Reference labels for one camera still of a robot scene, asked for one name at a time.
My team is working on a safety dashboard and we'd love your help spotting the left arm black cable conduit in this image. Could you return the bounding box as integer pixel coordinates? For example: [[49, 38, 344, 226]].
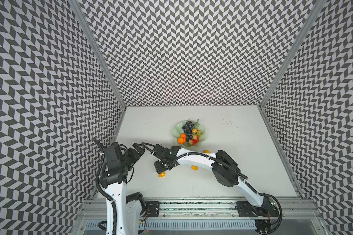
[[92, 137, 130, 235]]

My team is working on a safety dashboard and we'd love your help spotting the orange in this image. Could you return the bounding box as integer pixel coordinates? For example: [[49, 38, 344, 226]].
[[177, 137, 186, 145], [180, 133, 187, 139]]

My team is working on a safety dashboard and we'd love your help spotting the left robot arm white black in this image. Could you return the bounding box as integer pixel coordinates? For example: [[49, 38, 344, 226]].
[[96, 142, 147, 235]]

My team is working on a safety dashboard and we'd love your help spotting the dark grape bunch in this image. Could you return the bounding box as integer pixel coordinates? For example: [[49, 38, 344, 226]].
[[182, 119, 199, 142]]

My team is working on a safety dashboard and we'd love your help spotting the green wavy glass bowl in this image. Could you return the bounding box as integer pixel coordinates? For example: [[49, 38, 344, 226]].
[[172, 119, 207, 147]]

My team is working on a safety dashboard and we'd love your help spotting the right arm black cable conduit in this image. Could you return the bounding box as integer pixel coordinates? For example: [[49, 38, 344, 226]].
[[140, 142, 283, 233]]

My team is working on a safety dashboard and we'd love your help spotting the strawberry red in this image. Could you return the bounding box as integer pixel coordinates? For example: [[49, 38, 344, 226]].
[[188, 139, 197, 146]]

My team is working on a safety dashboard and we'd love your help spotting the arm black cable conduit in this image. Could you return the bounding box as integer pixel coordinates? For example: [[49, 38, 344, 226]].
[[92, 137, 130, 235], [140, 142, 283, 233]]

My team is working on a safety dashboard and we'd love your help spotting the yellow kumquat left bottom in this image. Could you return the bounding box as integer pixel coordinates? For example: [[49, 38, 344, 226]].
[[158, 172, 166, 178]]

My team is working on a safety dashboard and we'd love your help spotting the corner aluminium post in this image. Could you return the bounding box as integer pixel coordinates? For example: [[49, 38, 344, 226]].
[[69, 0, 126, 109], [259, 0, 327, 110]]

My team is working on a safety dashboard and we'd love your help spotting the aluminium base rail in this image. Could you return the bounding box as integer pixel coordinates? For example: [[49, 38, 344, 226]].
[[76, 197, 327, 235]]

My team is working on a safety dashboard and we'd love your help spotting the left corner aluminium post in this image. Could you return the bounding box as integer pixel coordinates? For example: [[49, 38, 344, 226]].
[[69, 0, 126, 109]]

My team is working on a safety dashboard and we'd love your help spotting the right corner aluminium post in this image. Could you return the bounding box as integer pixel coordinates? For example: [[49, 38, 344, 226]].
[[259, 0, 327, 110]]

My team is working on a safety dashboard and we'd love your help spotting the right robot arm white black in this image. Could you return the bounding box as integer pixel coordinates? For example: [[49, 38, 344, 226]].
[[150, 145, 283, 220]]

